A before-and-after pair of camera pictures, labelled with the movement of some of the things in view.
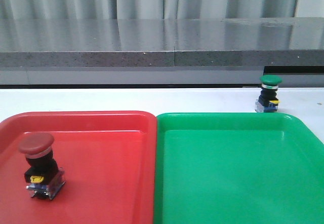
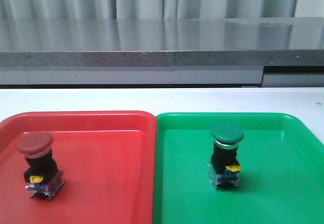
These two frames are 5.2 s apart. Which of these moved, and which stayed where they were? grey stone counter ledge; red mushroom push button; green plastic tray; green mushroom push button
Moved: green mushroom push button
Stayed: green plastic tray; grey stone counter ledge; red mushroom push button
